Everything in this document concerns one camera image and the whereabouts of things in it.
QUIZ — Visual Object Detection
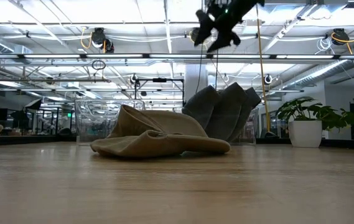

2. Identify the yellow hanging cable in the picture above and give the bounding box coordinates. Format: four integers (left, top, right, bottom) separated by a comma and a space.
254, 4, 279, 138

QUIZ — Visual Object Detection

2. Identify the grey horizontal ceiling pipe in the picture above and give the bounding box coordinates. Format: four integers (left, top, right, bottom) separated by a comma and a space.
0, 78, 112, 84

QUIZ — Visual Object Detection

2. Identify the clear plastic bin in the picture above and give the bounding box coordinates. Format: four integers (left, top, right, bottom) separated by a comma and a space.
176, 107, 259, 146
74, 98, 146, 146

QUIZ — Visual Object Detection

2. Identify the green leafy plant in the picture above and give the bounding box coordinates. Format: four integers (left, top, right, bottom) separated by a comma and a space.
275, 96, 354, 132

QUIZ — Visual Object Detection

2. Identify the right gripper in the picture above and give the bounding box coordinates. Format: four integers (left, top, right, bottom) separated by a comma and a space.
193, 0, 246, 53

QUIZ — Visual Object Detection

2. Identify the white plant pot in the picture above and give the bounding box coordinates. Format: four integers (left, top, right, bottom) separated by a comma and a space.
287, 119, 324, 149

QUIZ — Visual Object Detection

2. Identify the black metal station frame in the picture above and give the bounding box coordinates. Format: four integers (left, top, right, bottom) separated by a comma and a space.
134, 77, 185, 102

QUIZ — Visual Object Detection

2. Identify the black hanging cable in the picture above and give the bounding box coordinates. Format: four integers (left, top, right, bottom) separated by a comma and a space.
215, 51, 220, 91
194, 43, 205, 94

